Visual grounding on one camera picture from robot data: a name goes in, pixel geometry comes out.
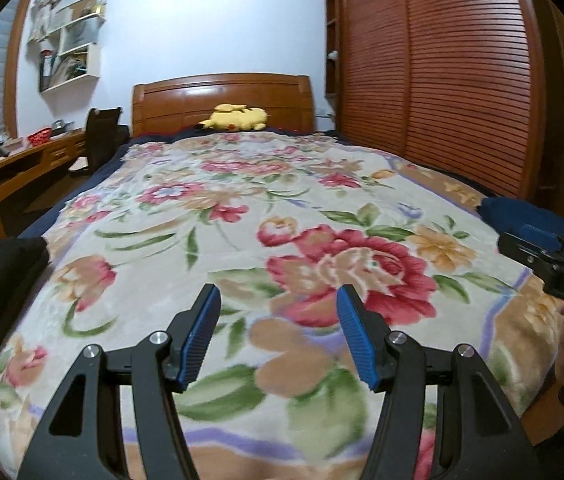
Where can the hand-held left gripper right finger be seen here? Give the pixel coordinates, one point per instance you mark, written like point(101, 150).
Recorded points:
point(357, 340)

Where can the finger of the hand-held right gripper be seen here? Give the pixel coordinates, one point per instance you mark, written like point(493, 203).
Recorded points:
point(539, 235)
point(527, 252)

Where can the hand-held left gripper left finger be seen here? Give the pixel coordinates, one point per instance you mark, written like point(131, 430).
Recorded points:
point(199, 335)

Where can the navy blue suit jacket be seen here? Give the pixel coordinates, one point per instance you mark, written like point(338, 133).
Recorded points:
point(512, 212)

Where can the floral blanket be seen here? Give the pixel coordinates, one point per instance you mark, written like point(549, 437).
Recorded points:
point(262, 185)

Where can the wooden louvered wardrobe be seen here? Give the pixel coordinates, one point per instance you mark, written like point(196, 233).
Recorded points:
point(437, 70)

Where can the yellow plush toy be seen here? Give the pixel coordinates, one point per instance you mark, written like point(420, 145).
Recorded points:
point(232, 119)

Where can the dark office chair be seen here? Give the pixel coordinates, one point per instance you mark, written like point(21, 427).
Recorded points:
point(102, 130)

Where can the wooden bed headboard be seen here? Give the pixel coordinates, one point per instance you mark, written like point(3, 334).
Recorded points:
point(172, 105)

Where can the grey metal tray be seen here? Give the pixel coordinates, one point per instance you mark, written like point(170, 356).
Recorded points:
point(62, 127)

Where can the red basket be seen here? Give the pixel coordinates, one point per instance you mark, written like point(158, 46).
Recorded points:
point(39, 137)

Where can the black binder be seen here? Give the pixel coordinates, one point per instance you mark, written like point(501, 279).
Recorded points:
point(46, 72)

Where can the white plush figure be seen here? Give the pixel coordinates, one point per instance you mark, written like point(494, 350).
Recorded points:
point(44, 12)

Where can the white wall shelf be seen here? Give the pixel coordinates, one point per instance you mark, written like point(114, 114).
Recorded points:
point(94, 60)

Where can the wooden window frame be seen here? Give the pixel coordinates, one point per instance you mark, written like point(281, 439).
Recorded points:
point(12, 85)

